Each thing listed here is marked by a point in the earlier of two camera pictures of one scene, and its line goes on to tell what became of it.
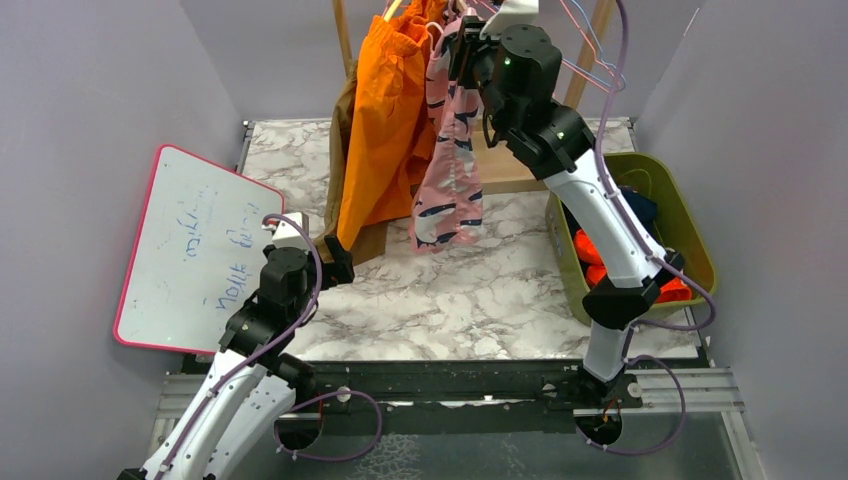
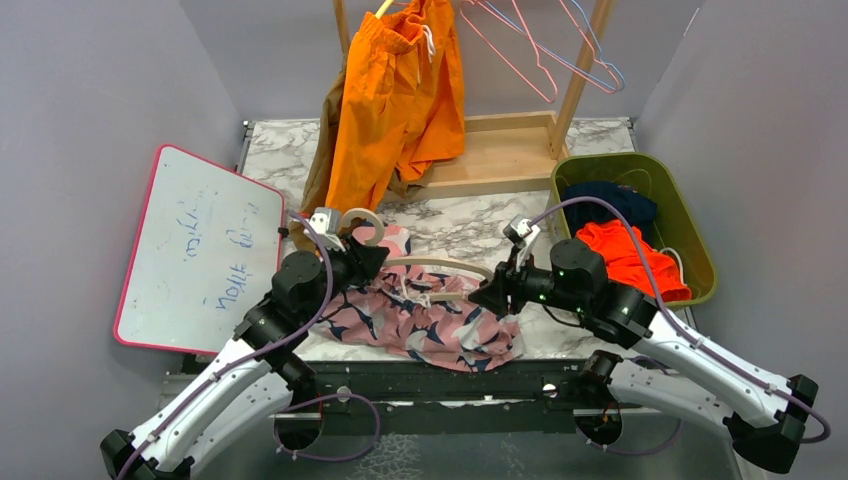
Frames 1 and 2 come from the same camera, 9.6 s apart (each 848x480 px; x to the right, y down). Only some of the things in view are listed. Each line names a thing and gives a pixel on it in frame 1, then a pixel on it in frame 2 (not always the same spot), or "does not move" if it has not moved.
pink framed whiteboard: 196,255 does not move
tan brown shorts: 372,243 → 319,180
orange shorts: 394,134 does not move
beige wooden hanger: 434,23 → 413,261
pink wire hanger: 595,56 does not move
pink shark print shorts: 448,211 → 422,317
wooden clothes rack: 497,169 does not move
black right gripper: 467,44 → 495,297
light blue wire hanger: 598,47 does not move
